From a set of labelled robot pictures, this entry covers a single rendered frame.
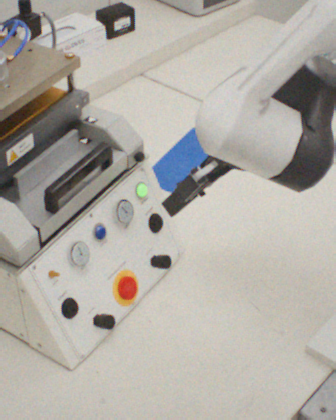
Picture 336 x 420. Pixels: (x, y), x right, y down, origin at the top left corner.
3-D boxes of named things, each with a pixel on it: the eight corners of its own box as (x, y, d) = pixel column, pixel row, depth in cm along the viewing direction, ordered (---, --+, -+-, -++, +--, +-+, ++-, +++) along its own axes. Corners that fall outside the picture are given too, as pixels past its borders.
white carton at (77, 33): (7, 67, 182) (4, 40, 177) (76, 36, 195) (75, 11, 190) (37, 83, 175) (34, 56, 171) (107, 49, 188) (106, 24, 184)
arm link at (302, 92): (237, 185, 94) (300, 214, 98) (300, 132, 84) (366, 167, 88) (245, 81, 104) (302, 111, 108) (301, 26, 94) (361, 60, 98)
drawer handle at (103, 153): (44, 210, 111) (41, 189, 108) (103, 159, 121) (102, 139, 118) (54, 215, 110) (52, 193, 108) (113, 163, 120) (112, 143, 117)
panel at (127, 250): (80, 362, 115) (27, 267, 108) (181, 254, 135) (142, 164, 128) (88, 364, 114) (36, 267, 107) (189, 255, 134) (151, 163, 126)
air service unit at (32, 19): (-9, 86, 139) (-21, 15, 130) (40, 55, 149) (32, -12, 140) (10, 93, 137) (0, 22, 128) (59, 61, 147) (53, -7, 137)
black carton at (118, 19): (96, 33, 196) (94, 10, 192) (122, 23, 200) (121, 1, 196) (109, 40, 192) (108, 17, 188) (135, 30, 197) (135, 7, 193)
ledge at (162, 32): (-38, 89, 182) (-41, 74, 179) (179, -12, 231) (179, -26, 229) (38, 131, 167) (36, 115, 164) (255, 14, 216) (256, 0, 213)
